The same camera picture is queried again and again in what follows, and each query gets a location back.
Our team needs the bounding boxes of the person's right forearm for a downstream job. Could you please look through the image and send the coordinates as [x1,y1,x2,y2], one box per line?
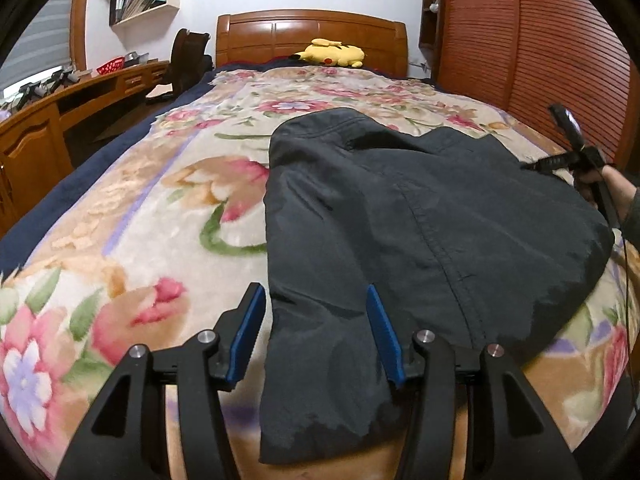
[612,175,640,241]

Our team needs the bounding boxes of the floral blanket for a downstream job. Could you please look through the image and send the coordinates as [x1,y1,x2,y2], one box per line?
[0,65,636,480]

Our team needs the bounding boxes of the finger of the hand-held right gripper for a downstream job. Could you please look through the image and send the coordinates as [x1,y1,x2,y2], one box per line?
[520,154,576,176]
[547,104,588,151]

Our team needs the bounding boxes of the wooden desk cabinet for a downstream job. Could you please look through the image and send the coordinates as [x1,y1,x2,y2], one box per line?
[0,60,173,241]

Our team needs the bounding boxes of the wooden slatted wardrobe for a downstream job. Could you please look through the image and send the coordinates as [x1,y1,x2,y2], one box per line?
[437,0,640,171]

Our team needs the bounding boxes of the red basket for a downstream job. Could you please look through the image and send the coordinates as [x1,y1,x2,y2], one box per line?
[95,57,126,77]

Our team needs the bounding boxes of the wooden bed headboard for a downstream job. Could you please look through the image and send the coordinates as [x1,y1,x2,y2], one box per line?
[215,9,408,78]

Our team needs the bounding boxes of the dark grey shorts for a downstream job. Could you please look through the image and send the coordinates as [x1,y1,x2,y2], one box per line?
[257,107,615,466]

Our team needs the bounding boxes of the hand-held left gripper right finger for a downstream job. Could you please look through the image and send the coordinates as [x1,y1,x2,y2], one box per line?
[366,284,583,480]

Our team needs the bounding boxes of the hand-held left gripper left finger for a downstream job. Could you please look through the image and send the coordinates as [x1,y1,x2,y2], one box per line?
[57,282,267,480]

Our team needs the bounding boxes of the yellow plush toy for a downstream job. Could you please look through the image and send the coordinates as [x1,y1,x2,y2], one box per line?
[289,38,366,69]

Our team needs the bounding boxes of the row of books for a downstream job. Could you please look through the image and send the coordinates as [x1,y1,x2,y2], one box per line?
[110,0,168,23]

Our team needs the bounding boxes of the black cable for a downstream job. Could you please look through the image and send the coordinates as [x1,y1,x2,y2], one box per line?
[617,227,640,411]

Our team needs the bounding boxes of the wooden corner shelf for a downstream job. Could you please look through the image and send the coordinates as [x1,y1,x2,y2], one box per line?
[419,0,448,51]

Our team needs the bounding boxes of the person's right hand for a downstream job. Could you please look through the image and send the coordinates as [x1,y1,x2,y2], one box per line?
[574,164,621,210]

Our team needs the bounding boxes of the black device on stand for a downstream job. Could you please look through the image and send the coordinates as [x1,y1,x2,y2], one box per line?
[45,67,81,91]
[10,82,48,111]

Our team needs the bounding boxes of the dark chair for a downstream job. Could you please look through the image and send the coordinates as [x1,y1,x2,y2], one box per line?
[145,29,213,106]

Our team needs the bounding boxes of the grey window blind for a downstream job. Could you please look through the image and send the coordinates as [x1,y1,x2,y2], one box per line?
[0,0,73,96]

